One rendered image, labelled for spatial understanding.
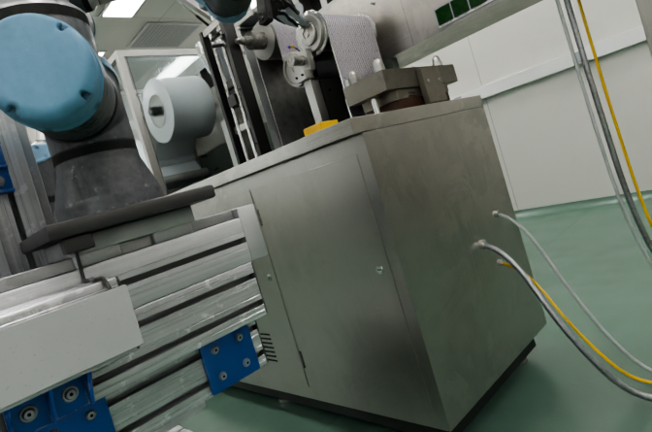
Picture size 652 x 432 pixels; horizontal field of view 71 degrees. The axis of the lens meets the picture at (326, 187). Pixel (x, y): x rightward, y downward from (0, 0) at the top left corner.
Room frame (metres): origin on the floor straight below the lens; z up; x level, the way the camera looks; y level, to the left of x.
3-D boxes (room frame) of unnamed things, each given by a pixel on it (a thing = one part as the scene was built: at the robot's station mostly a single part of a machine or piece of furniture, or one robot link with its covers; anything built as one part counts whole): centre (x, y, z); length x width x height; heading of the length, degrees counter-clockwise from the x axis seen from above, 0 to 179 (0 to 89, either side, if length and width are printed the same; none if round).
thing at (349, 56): (1.57, -0.23, 1.10); 0.23 x 0.01 x 0.18; 133
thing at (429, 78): (1.44, -0.41, 0.96); 0.10 x 0.03 x 0.11; 133
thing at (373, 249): (2.25, 0.51, 0.43); 2.52 x 0.64 x 0.86; 43
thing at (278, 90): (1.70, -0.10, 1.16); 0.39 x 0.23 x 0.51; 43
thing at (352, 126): (2.24, 0.52, 0.88); 2.52 x 0.66 x 0.04; 43
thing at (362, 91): (1.50, -0.34, 1.00); 0.40 x 0.16 x 0.06; 133
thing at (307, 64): (1.52, -0.04, 1.05); 0.06 x 0.05 x 0.31; 133
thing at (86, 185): (0.69, 0.32, 0.87); 0.15 x 0.15 x 0.10
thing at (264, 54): (1.80, -0.02, 1.33); 0.25 x 0.14 x 0.14; 133
